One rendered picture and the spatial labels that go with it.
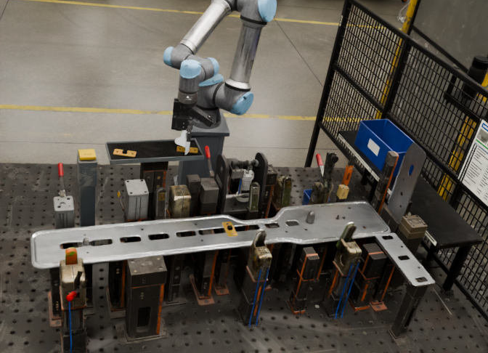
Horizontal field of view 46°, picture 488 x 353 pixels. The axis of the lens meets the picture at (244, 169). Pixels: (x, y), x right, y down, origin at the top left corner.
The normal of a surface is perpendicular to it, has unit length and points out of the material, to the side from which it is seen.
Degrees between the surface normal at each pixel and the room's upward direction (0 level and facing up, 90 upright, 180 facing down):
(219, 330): 0
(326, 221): 0
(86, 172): 90
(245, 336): 0
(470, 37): 92
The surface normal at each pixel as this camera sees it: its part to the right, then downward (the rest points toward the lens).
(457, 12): -0.98, 0.00
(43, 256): 0.14, -0.83
